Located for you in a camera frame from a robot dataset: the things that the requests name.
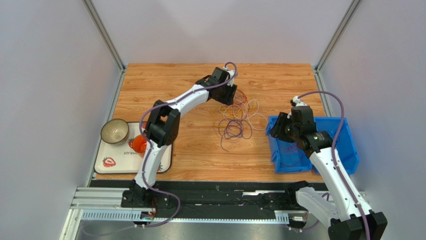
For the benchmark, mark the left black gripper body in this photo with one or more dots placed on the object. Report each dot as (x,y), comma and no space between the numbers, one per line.
(225,94)

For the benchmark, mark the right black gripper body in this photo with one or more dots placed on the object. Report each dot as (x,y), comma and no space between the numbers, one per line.
(277,126)

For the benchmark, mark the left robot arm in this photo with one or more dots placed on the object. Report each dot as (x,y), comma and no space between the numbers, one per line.
(163,121)

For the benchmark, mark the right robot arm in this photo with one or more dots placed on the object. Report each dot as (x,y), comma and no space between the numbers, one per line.
(332,176)

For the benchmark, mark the left blue plastic bin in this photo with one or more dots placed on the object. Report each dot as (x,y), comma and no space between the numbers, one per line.
(286,157)

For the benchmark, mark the blue plastic bin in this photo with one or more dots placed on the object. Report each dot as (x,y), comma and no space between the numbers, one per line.
(286,157)
(345,145)

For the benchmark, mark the right blue plastic bin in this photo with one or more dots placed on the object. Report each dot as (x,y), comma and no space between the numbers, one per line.
(345,145)

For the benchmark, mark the orange plastic cup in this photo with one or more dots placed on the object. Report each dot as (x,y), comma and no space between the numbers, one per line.
(139,144)

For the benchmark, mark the strawberry print tray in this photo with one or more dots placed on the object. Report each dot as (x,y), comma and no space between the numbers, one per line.
(121,158)

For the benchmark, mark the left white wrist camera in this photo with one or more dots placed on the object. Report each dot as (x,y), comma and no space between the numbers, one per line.
(232,74)

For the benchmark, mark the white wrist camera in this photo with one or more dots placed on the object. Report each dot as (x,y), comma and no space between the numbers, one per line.
(297,102)
(232,74)

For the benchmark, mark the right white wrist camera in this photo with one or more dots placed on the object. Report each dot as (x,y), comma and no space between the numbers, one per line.
(297,102)

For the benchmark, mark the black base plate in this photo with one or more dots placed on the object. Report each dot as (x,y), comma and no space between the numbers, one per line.
(219,200)

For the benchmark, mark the aluminium frame rail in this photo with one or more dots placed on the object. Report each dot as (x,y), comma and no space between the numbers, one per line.
(101,202)

